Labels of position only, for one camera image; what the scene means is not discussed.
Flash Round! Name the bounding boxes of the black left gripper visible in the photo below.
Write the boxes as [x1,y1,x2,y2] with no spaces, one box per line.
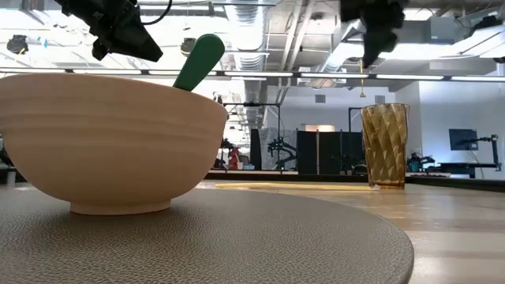
[54,0,164,63]

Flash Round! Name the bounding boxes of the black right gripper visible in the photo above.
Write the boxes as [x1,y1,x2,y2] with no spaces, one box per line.
[339,0,407,70]

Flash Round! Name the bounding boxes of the green utensil handle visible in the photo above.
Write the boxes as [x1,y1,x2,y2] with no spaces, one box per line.
[172,33,226,92]

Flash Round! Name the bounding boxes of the peach ceramic bowl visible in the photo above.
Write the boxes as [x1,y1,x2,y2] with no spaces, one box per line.
[0,73,229,216]

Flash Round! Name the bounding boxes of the amber faceted glass tumbler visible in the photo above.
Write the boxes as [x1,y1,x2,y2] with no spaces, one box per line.
[360,103,410,190]

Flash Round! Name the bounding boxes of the ceiling light strip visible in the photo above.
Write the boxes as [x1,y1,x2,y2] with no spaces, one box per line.
[300,73,370,79]
[224,71,294,78]
[376,73,445,81]
[451,75,505,83]

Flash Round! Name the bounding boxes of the hanging yellow ceiling fitting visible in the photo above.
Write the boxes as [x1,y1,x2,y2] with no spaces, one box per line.
[359,58,367,99]

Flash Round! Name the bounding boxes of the black partition panels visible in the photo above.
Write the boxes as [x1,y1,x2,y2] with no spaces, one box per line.
[296,130,364,175]

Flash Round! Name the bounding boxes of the black screen on stand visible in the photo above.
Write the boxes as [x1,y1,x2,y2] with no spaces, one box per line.
[437,128,503,178]

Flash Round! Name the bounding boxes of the round grey placemat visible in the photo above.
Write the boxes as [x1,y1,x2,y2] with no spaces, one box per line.
[0,185,415,284]

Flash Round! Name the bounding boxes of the silver ceiling duct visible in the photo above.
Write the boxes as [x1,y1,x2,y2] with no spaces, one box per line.
[234,0,264,104]

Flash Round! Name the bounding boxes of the black metal table frame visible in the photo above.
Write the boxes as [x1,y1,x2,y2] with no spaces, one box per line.
[204,169,505,194]

